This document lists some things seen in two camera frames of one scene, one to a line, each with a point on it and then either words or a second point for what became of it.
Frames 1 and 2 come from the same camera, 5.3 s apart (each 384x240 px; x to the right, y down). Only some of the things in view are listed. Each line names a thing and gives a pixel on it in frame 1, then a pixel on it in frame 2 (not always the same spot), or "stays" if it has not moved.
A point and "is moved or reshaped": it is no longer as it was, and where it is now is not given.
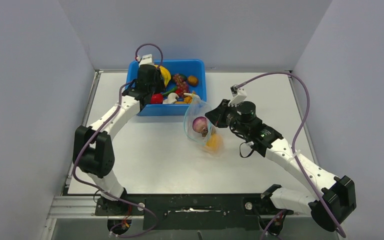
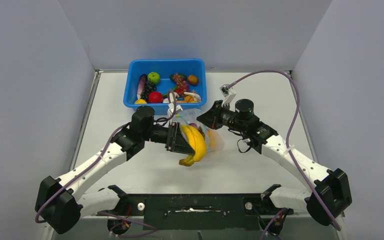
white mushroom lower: [194, 97] stays
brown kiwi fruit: [192, 81] stays
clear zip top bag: [198, 127] is moved or reshaped
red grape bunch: [182, 86] stays
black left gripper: [160, 88] -> [177, 142]
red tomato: [157, 98] stays
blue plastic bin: [183, 79] stays
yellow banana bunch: [165, 74] -> [197, 140]
